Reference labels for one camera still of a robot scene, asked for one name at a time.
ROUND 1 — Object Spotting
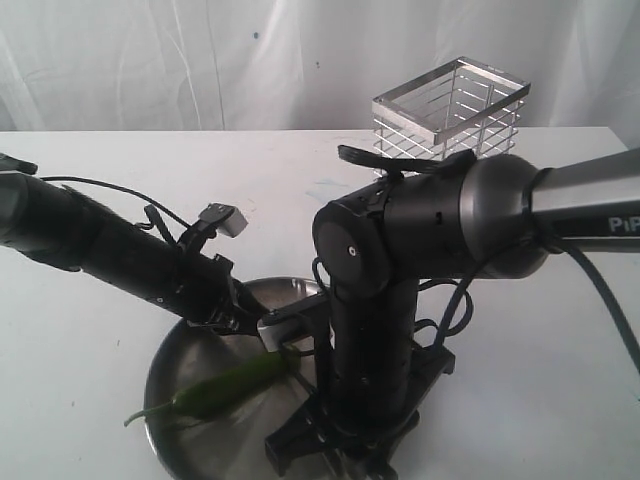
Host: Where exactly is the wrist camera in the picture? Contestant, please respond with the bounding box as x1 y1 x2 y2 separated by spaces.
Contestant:
257 293 329 352
198 203 248 238

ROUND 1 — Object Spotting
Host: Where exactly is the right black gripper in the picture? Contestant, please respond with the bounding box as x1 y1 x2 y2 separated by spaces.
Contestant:
265 346 456 479

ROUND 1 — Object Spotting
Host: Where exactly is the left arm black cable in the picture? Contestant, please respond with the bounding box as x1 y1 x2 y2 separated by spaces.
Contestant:
37 174 211 246

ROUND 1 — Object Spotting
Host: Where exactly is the black knife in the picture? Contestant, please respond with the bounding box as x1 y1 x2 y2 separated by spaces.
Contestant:
284 346 317 394

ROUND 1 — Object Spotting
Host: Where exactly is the wire metal utensil holder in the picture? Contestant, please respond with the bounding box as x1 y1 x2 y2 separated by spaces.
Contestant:
372 57 531 160

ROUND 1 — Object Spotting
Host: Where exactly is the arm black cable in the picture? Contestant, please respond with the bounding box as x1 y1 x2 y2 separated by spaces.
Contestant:
37 174 211 246
312 144 640 396

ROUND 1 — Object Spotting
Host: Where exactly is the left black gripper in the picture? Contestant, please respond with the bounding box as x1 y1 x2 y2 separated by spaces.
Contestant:
159 254 268 335

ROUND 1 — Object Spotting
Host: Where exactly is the green chili pepper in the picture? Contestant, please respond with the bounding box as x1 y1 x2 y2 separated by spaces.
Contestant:
123 349 291 427

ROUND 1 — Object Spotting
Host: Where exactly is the round stainless steel plate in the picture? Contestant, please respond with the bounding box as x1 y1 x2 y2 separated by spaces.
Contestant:
142 277 361 480

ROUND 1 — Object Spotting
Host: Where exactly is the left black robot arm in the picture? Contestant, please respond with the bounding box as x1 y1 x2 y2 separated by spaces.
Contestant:
1 155 267 336

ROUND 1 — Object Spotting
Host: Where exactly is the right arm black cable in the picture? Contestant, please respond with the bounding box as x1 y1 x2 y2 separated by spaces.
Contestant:
312 144 640 396

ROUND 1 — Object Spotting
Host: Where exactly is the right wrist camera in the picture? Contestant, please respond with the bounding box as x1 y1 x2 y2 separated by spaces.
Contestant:
257 293 329 352

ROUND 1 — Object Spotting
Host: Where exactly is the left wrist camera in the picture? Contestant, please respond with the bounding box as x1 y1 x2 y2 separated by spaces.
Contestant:
198 203 248 238

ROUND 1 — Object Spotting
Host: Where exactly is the white backdrop curtain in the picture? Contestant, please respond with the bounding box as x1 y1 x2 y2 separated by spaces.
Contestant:
1 1 639 143

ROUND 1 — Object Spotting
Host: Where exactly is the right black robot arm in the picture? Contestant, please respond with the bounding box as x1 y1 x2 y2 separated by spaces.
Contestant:
262 145 639 479

